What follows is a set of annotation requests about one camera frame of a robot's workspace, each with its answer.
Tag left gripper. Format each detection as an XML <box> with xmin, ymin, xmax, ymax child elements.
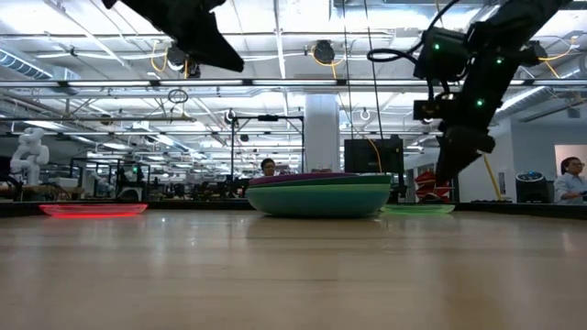
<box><xmin>103</xmin><ymin>0</ymin><xmax>245</xmax><ymax>72</ymax></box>

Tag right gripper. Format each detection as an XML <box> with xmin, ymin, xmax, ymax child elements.
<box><xmin>435</xmin><ymin>63</ymin><xmax>501</xmax><ymax>184</ymax></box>

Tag lime green translucent plate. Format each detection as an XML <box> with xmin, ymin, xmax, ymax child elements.
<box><xmin>380</xmin><ymin>203</ymin><xmax>456</xmax><ymax>216</ymax></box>

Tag purple plastic plate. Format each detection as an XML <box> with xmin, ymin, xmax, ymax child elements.
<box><xmin>249</xmin><ymin>171</ymin><xmax>363</xmax><ymax>186</ymax></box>

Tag red translucent plastic plate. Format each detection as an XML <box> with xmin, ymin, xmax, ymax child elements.
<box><xmin>39</xmin><ymin>203</ymin><xmax>149</xmax><ymax>219</ymax></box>

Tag red plastic bins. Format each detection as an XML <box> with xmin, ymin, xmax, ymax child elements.
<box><xmin>415</xmin><ymin>170</ymin><xmax>453</xmax><ymax>203</ymax></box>

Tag black monitor screen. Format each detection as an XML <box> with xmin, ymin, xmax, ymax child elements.
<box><xmin>343</xmin><ymin>138</ymin><xmax>405</xmax><ymax>175</ymax></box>

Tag white building column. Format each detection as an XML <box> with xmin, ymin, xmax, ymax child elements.
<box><xmin>305</xmin><ymin>93</ymin><xmax>341</xmax><ymax>174</ymax></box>

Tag black ceiling cord reel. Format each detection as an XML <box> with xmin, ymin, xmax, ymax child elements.
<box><xmin>165</xmin><ymin>44</ymin><xmax>190</xmax><ymax>71</ymax></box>
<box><xmin>314</xmin><ymin>39</ymin><xmax>337</xmax><ymax>65</ymax></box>

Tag yellow cable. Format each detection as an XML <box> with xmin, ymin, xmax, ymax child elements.
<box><xmin>482</xmin><ymin>153</ymin><xmax>504</xmax><ymax>201</ymax></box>

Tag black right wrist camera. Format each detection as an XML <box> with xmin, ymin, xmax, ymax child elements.
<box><xmin>412</xmin><ymin>93</ymin><xmax>460</xmax><ymax>123</ymax></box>

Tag black tall stand frame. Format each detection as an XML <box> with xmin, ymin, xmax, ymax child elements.
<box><xmin>230</xmin><ymin>114</ymin><xmax>305</xmax><ymax>176</ymax></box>

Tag black workstation frame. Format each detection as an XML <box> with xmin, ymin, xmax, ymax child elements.
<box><xmin>68</xmin><ymin>158</ymin><xmax>152</xmax><ymax>201</ymax></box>

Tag black aluminium rig frame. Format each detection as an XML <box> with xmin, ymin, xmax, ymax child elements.
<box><xmin>0</xmin><ymin>200</ymin><xmax>587</xmax><ymax>219</ymax></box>

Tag silver ventilation duct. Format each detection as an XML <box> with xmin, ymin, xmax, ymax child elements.
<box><xmin>0</xmin><ymin>48</ymin><xmax>82</xmax><ymax>97</ymax></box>

